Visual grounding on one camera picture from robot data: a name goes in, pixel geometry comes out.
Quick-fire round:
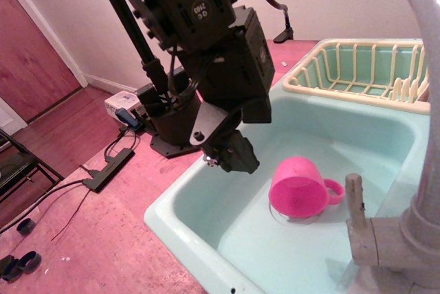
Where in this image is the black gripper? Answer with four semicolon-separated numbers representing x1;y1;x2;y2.
189;96;272;174

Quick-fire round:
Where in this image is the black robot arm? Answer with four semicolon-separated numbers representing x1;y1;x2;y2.
109;0;274;173

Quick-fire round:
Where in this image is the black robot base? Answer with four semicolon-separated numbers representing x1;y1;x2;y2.
131;83;201;159

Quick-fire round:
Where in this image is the pink plastic cup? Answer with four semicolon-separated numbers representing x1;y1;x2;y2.
268;156;345;218

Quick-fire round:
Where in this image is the mint green toy sink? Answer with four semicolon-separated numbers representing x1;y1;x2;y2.
144;38;432;294

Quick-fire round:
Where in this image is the blue connector plug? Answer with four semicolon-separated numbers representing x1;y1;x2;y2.
115;108;142;131

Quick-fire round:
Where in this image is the white cardboard box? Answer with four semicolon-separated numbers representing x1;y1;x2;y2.
104;91;141;124

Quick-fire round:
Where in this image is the black table clamp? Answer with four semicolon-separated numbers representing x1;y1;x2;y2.
274;3;294;44

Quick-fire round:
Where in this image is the black usb hub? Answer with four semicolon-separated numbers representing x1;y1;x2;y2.
81;148;135;194

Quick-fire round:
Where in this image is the cream dish rack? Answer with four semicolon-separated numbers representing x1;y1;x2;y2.
283;38;430;115

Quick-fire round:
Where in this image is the black metal chair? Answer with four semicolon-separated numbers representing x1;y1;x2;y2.
1;129;65;203

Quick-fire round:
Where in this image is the grey toy faucet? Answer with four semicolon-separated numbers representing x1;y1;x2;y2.
345;0;439;293

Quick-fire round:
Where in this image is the beige faucet handle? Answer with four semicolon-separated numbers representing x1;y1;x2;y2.
345;173;379;267

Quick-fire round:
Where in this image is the black ring upper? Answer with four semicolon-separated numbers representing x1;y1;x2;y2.
16;218;36;236

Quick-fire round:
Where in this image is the black ring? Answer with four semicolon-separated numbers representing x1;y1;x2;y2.
18;251;43;275
0;255;22;282
16;218;36;236

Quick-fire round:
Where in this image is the black ring lower right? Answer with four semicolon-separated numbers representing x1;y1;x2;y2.
18;251;43;275

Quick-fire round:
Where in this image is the black cable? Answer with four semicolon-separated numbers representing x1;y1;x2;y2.
0;179;91;234

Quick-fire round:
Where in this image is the black ring lower left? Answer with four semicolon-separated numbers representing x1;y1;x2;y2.
0;255;22;282

